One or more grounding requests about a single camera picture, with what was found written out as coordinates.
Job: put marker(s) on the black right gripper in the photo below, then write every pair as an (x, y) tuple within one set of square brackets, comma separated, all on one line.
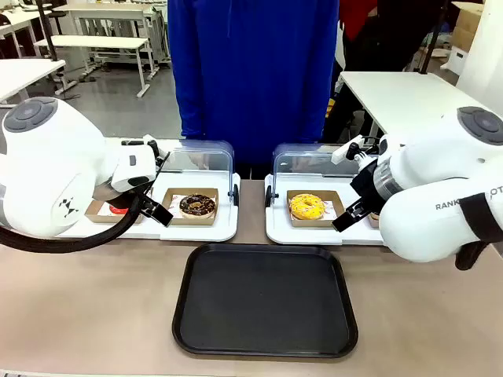
[(369, 182)]

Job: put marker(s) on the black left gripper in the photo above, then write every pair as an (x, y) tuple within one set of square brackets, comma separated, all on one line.
[(118, 199)]

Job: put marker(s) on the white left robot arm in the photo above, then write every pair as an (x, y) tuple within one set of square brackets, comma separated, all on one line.
[(51, 157)]

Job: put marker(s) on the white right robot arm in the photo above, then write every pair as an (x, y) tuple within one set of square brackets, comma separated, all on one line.
[(440, 188)]

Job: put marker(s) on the cardboard donut box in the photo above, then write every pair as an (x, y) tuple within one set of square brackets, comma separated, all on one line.
[(334, 196), (94, 214), (208, 192)]

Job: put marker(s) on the chocolate glazed donut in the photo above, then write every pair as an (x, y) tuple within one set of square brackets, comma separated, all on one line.
[(197, 206)]

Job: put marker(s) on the red glazed donut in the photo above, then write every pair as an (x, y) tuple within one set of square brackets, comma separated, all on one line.
[(118, 209)]

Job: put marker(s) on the white display tray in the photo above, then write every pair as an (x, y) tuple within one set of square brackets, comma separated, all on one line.
[(196, 232), (281, 231)]

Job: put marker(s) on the yellow sprinkled donut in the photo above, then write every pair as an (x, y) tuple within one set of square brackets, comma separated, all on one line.
[(307, 206)]

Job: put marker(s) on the black serving tray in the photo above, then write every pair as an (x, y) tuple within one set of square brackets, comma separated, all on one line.
[(265, 300)]

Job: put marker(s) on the clear plastic display cover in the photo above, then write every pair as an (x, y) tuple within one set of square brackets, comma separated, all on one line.
[(298, 157), (204, 157)]

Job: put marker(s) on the person in blue apron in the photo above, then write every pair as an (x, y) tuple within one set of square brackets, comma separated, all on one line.
[(251, 78)]

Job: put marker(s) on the white bench table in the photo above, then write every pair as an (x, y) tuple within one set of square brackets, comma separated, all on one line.
[(94, 42)]

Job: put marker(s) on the black pole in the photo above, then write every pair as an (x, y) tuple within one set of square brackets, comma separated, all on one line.
[(47, 31), (430, 47)]

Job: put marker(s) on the white box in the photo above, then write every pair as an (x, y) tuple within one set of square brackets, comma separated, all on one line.
[(456, 61)]

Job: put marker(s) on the person in red shirt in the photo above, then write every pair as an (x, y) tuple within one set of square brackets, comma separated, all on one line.
[(353, 15)]

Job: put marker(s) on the white desk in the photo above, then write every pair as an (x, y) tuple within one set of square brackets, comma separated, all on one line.
[(102, 12)]

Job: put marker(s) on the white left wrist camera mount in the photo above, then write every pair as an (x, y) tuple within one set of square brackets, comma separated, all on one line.
[(131, 167)]

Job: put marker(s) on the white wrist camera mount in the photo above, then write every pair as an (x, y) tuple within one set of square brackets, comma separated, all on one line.
[(131, 167), (346, 151)]

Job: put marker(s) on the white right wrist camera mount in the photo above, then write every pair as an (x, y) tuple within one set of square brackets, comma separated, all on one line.
[(346, 151)]

